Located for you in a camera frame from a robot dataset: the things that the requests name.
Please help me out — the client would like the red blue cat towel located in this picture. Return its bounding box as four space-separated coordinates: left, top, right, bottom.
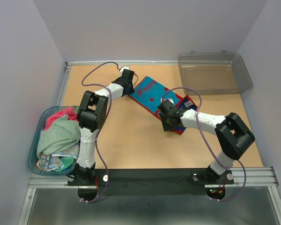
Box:
127 75 198 136

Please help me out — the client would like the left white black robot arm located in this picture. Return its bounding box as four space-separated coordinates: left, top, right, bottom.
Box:
68 66 134 186

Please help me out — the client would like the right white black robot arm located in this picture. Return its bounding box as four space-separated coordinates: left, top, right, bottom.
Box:
158 99 255 184

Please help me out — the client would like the pink towel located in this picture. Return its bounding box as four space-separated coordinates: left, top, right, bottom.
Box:
43 107 78 131

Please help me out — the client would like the clear grey plastic bin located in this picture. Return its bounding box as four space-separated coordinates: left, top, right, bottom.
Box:
177 52 253 96

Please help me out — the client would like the mint green towel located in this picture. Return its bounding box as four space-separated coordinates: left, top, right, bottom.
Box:
37 115 81 158

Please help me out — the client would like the patterned light blue towel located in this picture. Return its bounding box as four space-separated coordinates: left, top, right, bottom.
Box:
36 144 80 172

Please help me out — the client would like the teal plastic laundry bin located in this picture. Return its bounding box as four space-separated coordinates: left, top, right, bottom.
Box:
28 106 80 176

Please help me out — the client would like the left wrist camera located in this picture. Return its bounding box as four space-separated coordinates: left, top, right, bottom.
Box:
119 66 130 71

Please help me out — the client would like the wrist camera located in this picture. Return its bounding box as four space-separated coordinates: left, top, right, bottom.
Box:
163 98 174 104
119 66 130 71

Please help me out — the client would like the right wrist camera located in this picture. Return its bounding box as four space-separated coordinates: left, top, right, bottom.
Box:
163 98 174 104

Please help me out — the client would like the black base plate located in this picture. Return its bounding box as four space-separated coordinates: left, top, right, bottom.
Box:
67 168 234 201

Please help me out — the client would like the aluminium front rail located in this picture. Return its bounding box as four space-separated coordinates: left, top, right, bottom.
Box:
28 166 280 188

